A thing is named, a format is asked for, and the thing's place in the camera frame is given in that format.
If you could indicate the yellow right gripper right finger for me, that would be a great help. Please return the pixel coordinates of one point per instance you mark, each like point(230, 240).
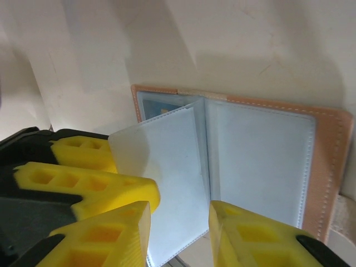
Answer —
point(250, 242)

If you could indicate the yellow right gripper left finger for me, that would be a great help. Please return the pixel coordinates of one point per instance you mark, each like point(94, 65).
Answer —
point(111, 239)

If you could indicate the tan leather card holder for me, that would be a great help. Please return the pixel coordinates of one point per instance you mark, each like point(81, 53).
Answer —
point(264, 167)

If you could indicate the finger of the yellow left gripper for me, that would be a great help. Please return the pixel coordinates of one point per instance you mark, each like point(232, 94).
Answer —
point(83, 153)
point(111, 192)

